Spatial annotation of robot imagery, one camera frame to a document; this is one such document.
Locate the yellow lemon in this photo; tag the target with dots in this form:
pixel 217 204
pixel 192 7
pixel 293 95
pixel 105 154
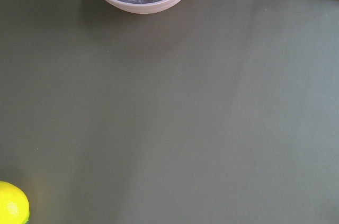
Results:
pixel 15 206

